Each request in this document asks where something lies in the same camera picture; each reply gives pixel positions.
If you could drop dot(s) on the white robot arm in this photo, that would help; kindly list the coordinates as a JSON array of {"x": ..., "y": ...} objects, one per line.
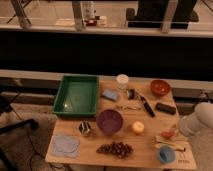
[{"x": 201, "y": 118}]

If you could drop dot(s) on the white plastic cup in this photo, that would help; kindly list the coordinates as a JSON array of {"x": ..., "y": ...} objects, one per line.
[{"x": 122, "y": 81}]

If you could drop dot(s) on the metal cup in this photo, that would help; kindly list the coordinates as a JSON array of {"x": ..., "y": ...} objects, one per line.
[{"x": 85, "y": 128}]

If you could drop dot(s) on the blue plastic cup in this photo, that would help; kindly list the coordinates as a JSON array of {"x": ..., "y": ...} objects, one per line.
[{"x": 166, "y": 154}]

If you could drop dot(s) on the blue sponge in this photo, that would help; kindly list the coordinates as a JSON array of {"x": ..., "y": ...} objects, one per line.
[{"x": 110, "y": 95}]

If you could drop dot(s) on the small metal utensil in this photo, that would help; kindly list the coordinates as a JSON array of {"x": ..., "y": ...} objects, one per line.
[{"x": 120, "y": 107}]

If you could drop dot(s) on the small metal can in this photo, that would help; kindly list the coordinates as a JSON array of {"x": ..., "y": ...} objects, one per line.
[{"x": 130, "y": 94}]

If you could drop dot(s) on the green plastic tray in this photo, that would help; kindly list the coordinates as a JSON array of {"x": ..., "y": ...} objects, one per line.
[{"x": 77, "y": 96}]

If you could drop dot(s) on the purple bowl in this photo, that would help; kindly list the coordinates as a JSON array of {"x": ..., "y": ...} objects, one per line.
[{"x": 109, "y": 121}]

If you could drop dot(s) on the yellow round fruit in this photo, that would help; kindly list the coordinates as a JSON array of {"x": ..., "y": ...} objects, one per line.
[{"x": 137, "y": 127}]

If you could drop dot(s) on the black rectangular block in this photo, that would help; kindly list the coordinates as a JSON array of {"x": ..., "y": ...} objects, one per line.
[{"x": 166, "y": 108}]

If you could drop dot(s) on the bunch of dark grapes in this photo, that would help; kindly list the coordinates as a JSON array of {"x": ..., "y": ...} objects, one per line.
[{"x": 118, "y": 149}]

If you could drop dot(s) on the blue cloth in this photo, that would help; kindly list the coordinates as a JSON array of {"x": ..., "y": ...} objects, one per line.
[{"x": 64, "y": 146}]

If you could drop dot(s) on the black handled knife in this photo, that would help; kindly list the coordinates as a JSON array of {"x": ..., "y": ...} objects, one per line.
[{"x": 146, "y": 105}]

